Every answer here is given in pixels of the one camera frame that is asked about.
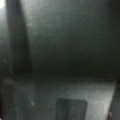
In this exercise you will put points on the black whiteboard eraser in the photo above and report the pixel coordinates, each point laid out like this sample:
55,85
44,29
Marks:
67,109

